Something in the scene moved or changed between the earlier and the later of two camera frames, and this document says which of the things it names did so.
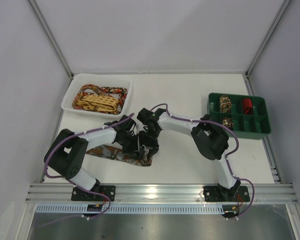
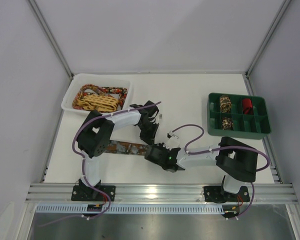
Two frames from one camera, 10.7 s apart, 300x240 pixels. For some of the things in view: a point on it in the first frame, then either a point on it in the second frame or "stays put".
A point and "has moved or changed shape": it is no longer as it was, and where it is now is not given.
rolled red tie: (247, 106) stays put
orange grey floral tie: (114, 151) has moved or changed shape
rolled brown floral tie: (228, 122) stays put
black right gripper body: (150, 142) -> (150, 155)
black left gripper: (132, 146) -> (148, 131)
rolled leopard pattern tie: (225, 103) stays put
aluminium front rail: (263, 193) stays put
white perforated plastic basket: (116, 80) stays put
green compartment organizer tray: (249, 115) stays put
